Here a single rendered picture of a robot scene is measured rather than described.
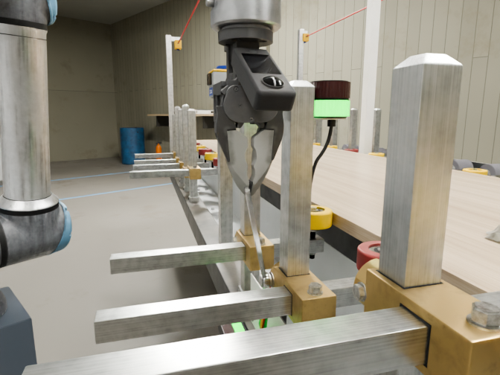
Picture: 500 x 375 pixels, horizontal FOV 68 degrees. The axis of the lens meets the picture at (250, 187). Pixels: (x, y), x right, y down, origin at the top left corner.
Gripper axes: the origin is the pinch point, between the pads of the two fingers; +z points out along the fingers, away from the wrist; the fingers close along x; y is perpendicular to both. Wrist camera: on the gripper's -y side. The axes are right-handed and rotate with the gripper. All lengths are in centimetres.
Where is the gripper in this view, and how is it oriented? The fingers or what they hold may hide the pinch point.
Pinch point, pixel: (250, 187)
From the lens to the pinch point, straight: 50.0
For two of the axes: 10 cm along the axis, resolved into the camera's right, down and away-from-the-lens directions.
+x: -9.6, 0.5, -2.7
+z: 0.0, 9.8, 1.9
